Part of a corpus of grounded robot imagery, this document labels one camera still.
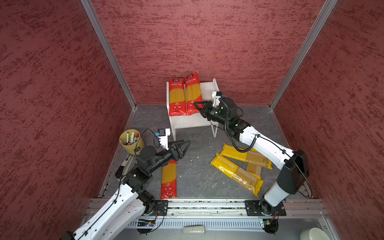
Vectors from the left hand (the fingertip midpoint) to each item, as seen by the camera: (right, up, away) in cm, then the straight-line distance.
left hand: (188, 145), depth 67 cm
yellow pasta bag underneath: (+39, -18, +18) cm, 46 cm away
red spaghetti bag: (-11, -22, +14) cm, 28 cm away
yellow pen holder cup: (-35, -1, +21) cm, 41 cm away
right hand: (+2, +18, +4) cm, 19 cm away
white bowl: (+54, -37, -6) cm, 66 cm away
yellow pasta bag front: (+26, -19, +17) cm, 36 cm away
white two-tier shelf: (+4, +12, +3) cm, 13 cm away
